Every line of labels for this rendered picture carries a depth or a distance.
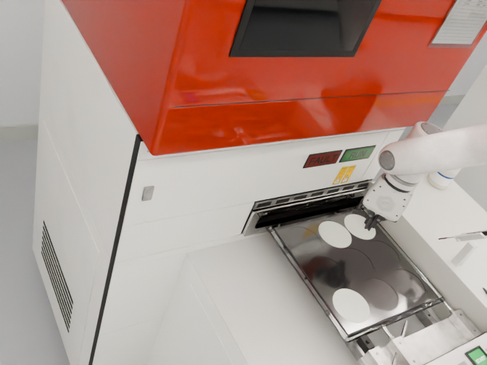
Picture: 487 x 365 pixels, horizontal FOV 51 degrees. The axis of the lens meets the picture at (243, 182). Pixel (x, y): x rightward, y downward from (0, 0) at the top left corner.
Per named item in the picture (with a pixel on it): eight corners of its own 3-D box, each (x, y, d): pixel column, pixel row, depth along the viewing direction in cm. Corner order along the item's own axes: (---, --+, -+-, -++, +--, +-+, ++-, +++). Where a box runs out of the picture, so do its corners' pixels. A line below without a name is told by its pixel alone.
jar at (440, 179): (422, 177, 169) (438, 155, 163) (435, 174, 173) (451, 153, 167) (437, 191, 165) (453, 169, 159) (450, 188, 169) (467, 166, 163)
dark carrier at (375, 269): (272, 229, 139) (273, 227, 139) (361, 208, 158) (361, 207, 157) (346, 335, 120) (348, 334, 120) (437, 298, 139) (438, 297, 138)
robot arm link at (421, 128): (404, 187, 121) (427, 180, 126) (433, 144, 112) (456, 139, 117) (380, 164, 125) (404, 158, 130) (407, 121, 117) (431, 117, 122)
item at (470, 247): (440, 251, 142) (467, 219, 134) (448, 248, 144) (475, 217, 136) (455, 269, 139) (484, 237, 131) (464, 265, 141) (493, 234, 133)
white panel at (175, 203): (109, 261, 124) (136, 134, 99) (348, 207, 169) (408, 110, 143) (114, 271, 122) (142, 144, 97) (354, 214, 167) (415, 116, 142)
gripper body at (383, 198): (379, 175, 125) (359, 207, 132) (417, 195, 123) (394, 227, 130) (385, 161, 131) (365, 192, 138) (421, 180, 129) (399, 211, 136)
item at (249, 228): (240, 232, 141) (251, 208, 135) (353, 206, 165) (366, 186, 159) (243, 237, 140) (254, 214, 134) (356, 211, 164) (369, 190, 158)
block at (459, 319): (446, 317, 136) (453, 311, 134) (454, 313, 138) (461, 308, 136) (468, 342, 132) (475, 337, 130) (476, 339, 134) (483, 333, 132)
